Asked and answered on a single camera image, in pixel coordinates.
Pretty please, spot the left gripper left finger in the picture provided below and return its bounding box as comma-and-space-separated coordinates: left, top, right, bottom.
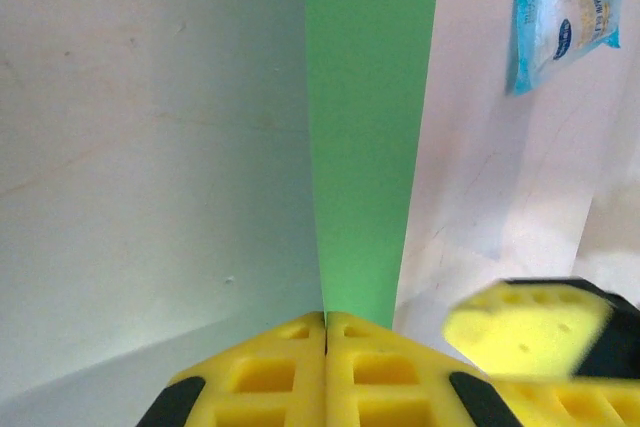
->
134, 310, 327, 427

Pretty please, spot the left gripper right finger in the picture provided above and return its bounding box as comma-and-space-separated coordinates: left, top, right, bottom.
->
324, 309, 516, 427

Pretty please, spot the light blue snack packet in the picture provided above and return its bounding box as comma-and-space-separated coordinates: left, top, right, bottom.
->
504, 0, 624, 97

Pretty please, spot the green cloth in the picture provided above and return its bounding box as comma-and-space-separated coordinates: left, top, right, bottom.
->
303, 0, 442, 331

